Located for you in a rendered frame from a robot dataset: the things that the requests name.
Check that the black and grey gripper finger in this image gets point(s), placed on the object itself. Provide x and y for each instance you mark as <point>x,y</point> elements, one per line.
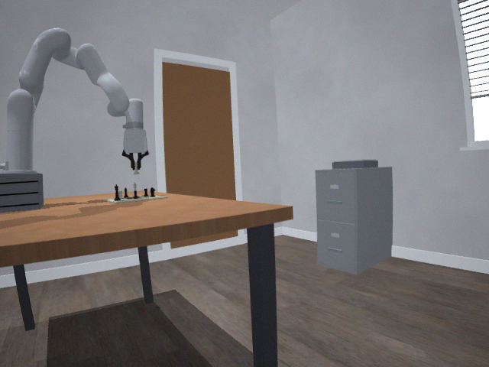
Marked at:
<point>140,156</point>
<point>131,159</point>

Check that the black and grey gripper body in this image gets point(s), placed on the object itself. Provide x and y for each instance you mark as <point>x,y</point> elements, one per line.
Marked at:
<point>135,140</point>

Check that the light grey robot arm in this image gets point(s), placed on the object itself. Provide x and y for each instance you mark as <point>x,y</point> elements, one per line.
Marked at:
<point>22,101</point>

